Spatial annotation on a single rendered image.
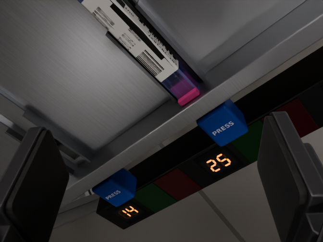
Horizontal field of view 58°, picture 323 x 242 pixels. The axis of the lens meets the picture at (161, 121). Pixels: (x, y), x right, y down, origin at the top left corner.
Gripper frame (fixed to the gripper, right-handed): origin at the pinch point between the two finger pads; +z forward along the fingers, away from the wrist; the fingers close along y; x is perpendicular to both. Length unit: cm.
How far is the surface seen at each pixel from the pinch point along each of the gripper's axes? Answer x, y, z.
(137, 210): -16.5, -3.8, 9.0
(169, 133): -4.0, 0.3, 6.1
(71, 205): -47, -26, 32
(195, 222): -79, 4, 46
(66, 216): -47, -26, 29
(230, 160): -10.0, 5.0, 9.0
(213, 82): -0.8, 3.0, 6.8
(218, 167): -10.8, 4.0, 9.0
